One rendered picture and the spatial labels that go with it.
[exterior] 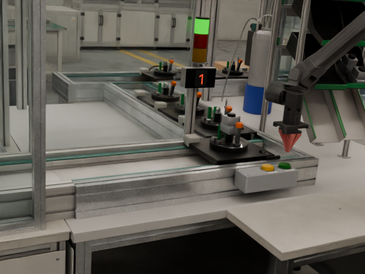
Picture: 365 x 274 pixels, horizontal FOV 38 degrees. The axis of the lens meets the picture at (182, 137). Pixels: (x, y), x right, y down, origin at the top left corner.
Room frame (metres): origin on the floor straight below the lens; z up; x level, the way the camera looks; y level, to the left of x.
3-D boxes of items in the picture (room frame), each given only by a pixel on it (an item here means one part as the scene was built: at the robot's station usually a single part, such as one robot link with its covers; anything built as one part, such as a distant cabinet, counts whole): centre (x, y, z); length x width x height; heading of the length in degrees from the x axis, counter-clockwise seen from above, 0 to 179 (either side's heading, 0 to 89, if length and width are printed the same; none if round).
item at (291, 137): (1.68, -0.36, 1.06); 0.07 x 0.07 x 0.09; 29
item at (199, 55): (1.88, -0.04, 1.28); 0.05 x 0.05 x 0.05
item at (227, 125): (1.83, -0.16, 1.06); 0.08 x 0.04 x 0.07; 29
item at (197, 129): (2.10, -0.14, 1.01); 0.24 x 0.24 x 0.13; 29
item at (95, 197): (1.61, -0.09, 0.91); 0.89 x 0.06 x 0.11; 119
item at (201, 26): (1.88, -0.04, 1.38); 0.05 x 0.05 x 0.05
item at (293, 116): (1.67, -0.35, 1.13); 0.10 x 0.07 x 0.07; 119
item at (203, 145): (1.82, -0.17, 0.96); 0.24 x 0.24 x 0.02; 29
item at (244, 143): (1.82, -0.17, 0.98); 0.14 x 0.14 x 0.02
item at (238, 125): (1.78, -0.19, 1.04); 0.04 x 0.02 x 0.08; 29
